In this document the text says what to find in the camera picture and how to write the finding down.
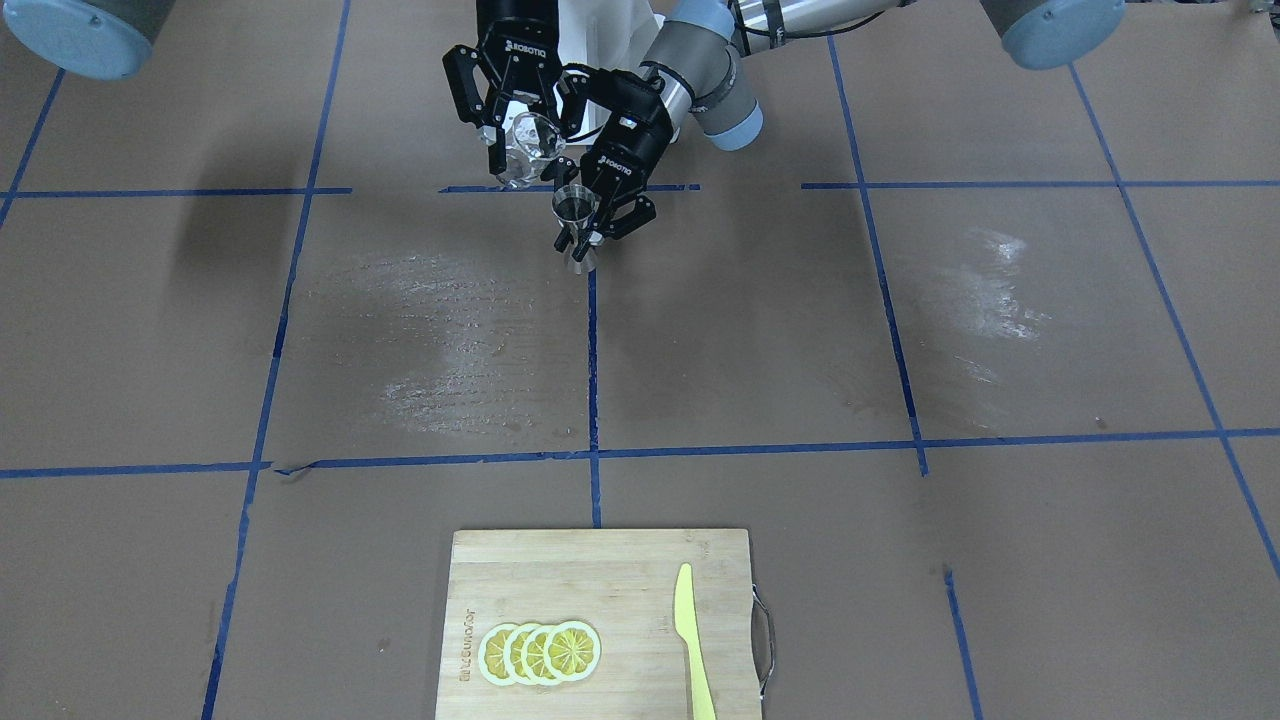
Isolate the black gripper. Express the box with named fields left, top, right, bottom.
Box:
left=442, top=1, right=582, bottom=177
left=552, top=67, right=677, bottom=258

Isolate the lemon slice two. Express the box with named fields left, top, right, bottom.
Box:
left=520, top=625, right=561, bottom=685

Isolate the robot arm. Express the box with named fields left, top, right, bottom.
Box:
left=552, top=1, right=899, bottom=263
left=3, top=1, right=564, bottom=187

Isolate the lemon slice three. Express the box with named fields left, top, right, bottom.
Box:
left=502, top=623, right=539, bottom=685

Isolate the clear glass measuring cup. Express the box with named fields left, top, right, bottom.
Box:
left=495, top=111, right=567, bottom=190

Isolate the wooden cutting board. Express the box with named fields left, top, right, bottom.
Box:
left=434, top=529, right=763, bottom=719

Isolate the lemon slice one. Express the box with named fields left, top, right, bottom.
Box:
left=544, top=620, right=602, bottom=682

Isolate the lemon slice four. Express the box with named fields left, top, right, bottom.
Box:
left=479, top=623, right=517, bottom=687

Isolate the yellow plastic knife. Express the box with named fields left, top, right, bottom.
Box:
left=673, top=562, right=717, bottom=719

